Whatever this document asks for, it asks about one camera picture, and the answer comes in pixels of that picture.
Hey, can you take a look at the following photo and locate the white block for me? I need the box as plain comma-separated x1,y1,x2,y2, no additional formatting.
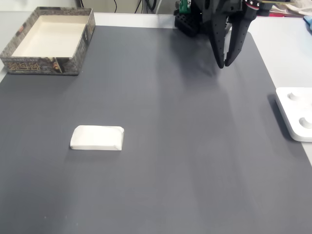
70,125,125,151

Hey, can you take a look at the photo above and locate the bark-print cardboard box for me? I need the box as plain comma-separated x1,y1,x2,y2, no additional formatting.
0,6,96,76

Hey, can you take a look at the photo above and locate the green clamp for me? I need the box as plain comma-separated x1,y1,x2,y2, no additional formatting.
178,0,193,13

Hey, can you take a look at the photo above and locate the pale cloth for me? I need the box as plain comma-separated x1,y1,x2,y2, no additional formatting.
285,2,312,16

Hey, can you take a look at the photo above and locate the grey table mat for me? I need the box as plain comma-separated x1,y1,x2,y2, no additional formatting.
0,25,312,234

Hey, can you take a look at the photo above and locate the white camera stand base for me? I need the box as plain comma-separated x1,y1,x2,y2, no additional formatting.
275,87,312,142

